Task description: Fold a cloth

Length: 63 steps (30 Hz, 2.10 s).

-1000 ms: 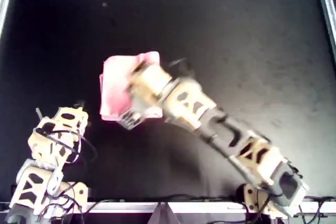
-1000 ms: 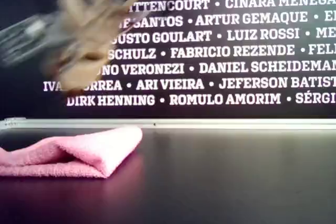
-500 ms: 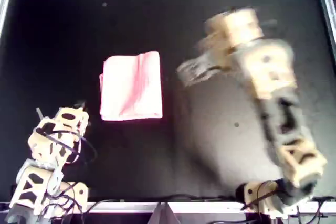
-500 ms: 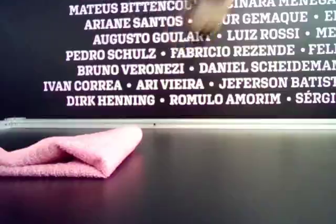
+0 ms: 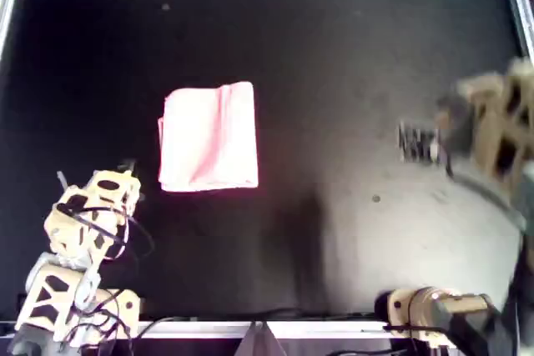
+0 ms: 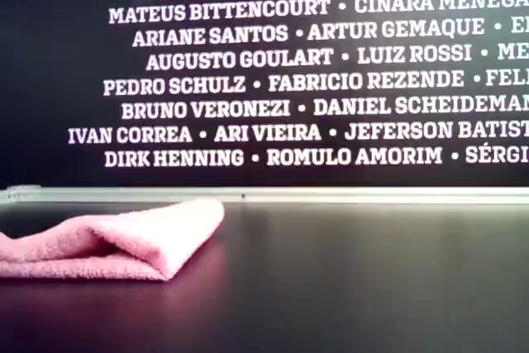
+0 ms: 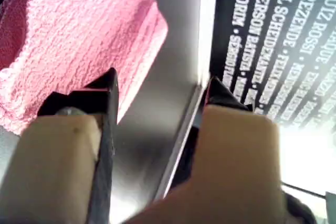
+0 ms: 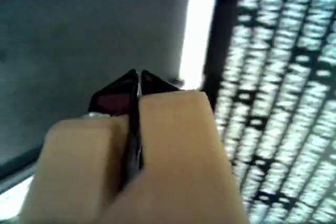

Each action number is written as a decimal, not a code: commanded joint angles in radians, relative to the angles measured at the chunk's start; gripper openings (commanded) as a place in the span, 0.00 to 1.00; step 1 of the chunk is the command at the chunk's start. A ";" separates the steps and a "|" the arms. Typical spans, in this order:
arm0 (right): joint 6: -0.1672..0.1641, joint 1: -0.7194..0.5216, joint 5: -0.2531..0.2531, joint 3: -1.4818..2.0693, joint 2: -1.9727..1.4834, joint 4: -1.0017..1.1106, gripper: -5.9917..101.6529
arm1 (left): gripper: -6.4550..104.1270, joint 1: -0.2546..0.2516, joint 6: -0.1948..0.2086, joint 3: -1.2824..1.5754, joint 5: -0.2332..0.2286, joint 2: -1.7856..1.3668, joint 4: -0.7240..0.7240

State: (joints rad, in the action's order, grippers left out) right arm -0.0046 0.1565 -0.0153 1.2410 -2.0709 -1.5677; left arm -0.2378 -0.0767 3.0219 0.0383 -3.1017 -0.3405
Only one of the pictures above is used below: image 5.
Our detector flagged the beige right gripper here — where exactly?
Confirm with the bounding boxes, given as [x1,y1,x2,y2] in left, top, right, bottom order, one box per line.
[456,58,534,184]

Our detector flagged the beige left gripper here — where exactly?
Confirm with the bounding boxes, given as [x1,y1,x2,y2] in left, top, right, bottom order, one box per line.
[44,158,141,268]

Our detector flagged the pink terry cloth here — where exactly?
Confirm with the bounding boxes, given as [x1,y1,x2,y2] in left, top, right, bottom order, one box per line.
[157,80,260,193]

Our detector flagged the dark red triangular stand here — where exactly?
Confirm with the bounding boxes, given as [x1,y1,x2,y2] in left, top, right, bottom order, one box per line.
[234,321,287,356]

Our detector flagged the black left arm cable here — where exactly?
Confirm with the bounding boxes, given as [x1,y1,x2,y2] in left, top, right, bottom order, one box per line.
[56,201,156,268]

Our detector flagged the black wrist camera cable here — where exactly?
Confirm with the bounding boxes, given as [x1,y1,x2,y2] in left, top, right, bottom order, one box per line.
[441,151,527,233]

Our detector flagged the black wrist camera board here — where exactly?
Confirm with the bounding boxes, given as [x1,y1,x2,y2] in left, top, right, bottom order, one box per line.
[398,120,444,165]

